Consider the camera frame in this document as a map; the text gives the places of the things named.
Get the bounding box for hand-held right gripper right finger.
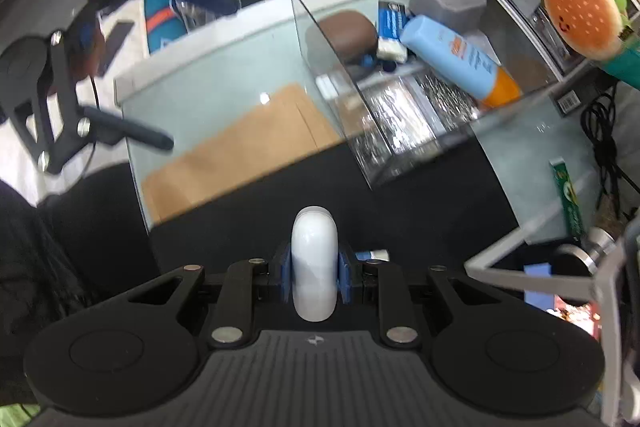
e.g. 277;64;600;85
338;249;504;348

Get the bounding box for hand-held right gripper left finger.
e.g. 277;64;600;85
130;246;294;348

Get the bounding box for white earbuds case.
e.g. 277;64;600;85
291;206;340;323

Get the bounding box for large clear drawer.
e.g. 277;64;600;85
289;0;608;190

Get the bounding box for white drawer organizer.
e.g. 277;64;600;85
389;0;640;118

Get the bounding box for blue and orange packet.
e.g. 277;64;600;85
144;0;191;56

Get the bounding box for black desk mat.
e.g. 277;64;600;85
37;134;524;308

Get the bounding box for brown envelope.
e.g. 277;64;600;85
142;83;341;224

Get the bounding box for brown oval case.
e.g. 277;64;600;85
318;10;380;63

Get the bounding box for silver foil packets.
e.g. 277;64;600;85
360;74;482;174

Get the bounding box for phone with cartoon screen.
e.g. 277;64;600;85
492;243;609;339

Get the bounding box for green packet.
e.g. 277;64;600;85
550;159;586;241

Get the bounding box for blue and orange sunscreen bottle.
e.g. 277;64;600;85
400;15;524;109

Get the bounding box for silver metal knob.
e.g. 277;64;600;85
582;227;619;273

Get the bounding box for black barcode tag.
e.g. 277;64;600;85
554;89;584;116

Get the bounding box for burger plush toy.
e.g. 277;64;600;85
541;0;640;92

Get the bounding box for black cable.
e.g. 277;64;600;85
580;84;637;219

